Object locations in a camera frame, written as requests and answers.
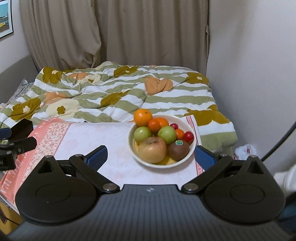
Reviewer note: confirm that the green apple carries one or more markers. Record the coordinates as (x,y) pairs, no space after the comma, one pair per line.
(142,133)
(168,134)

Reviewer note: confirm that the small mandarin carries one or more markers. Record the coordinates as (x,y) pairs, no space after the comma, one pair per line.
(179,133)
(154,125)

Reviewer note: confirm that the beige curtain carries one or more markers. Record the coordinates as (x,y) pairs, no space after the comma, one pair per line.
(82,34)

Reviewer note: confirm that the white plastic bag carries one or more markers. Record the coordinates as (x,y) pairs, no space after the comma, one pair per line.
(243,152)

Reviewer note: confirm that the brown kiwi with sticker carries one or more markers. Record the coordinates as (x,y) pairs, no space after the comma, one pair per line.
(178,150)

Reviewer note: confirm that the framed wall picture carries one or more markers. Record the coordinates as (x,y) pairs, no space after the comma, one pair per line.
(6,23)

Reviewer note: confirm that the large orange front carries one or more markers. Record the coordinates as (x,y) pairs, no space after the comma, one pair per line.
(142,117)

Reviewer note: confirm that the red cherry tomato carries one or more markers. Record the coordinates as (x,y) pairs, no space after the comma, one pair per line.
(175,126)
(188,137)

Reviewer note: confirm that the cream bowl with duck print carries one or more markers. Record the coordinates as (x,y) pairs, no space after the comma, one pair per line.
(167,162)

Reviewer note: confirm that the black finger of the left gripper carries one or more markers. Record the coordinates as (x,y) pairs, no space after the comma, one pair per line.
(17,142)

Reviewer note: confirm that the yellow-red apple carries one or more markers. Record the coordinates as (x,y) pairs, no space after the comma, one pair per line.
(152,149)

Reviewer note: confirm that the green striped floral duvet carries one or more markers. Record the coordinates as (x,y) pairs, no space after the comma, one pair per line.
(112,93)

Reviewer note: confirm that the grey sofa backrest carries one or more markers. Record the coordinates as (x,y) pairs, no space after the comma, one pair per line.
(13,75)

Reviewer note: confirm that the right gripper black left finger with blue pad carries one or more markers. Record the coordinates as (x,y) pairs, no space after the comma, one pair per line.
(88,166)

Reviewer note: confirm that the small mandarin front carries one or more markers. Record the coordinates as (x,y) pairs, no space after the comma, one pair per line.
(179,133)

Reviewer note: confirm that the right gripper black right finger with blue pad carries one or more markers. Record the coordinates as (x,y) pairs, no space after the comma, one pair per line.
(212,164)

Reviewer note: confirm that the pink floral table cloth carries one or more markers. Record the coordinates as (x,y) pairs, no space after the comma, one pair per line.
(63,139)

